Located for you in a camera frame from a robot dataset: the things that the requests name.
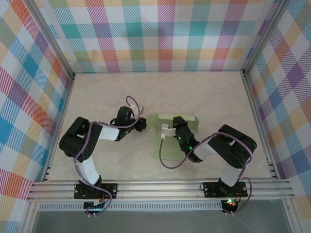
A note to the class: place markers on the light green paper box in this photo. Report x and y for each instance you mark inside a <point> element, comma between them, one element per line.
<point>170,148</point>

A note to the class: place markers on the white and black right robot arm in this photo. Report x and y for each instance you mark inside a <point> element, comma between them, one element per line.
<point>230,174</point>

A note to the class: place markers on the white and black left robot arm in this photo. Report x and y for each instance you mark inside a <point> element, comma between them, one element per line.
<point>107,132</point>

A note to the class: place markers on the small circuit board yellow part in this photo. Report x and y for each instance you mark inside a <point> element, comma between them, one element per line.
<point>229,202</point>

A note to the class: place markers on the circuit board with green lights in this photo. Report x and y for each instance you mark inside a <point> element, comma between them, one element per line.
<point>94,206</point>

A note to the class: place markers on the grey metal plate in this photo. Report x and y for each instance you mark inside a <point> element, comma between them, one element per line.
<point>158,223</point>

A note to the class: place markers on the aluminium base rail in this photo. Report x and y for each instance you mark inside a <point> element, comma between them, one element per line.
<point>158,189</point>

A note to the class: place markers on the aluminium side rail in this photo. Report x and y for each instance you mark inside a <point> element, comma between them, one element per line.
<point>255,106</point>
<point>65,106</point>

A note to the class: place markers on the aluminium frame post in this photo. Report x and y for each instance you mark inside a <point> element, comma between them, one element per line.
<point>54,41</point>
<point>264,36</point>

